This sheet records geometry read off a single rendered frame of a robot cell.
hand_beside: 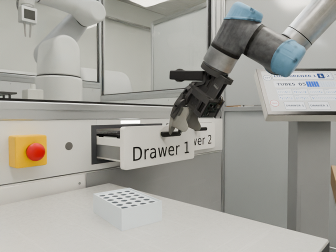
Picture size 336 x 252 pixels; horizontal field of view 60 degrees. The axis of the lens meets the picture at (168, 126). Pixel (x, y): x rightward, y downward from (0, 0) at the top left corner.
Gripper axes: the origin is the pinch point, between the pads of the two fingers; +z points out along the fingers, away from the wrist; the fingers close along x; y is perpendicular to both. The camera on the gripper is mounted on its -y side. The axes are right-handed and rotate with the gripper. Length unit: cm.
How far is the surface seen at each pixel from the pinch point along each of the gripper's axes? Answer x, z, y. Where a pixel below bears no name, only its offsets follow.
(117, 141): -12.5, 8.2, -6.0
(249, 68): 170, 0, -78
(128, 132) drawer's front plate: -13.0, 3.2, -3.1
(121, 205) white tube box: -27.7, 4.2, 16.5
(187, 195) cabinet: 29.5, 33.8, 0.6
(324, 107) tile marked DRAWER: 85, -16, 9
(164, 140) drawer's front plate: 0.3, 5.5, -1.4
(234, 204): 172, 107, -21
